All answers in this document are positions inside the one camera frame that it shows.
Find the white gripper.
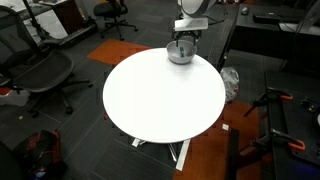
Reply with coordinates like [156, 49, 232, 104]
[172, 18, 208, 47]

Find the teal marker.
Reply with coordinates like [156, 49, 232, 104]
[180, 47, 184, 57]

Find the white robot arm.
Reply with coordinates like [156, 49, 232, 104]
[172, 0, 217, 44]

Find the grey bowl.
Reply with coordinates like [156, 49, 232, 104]
[166, 40, 197, 64]

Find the white plastic bag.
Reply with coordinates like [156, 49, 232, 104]
[220, 67, 240, 103]

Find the black computer mouse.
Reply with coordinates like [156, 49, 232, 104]
[241, 7, 250, 15]

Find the round white table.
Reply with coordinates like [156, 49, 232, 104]
[102, 47, 227, 172]

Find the black keyboard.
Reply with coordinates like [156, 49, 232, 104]
[253, 14, 280, 24]

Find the black orange clamp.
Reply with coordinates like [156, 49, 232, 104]
[244, 87, 293, 117]
[252, 128, 306, 151]

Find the black side table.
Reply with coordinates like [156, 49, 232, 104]
[226, 69, 320, 180]

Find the black mesh office chair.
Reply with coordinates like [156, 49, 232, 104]
[0, 5, 93, 117]

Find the black red backpack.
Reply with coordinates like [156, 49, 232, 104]
[13, 129, 67, 180]

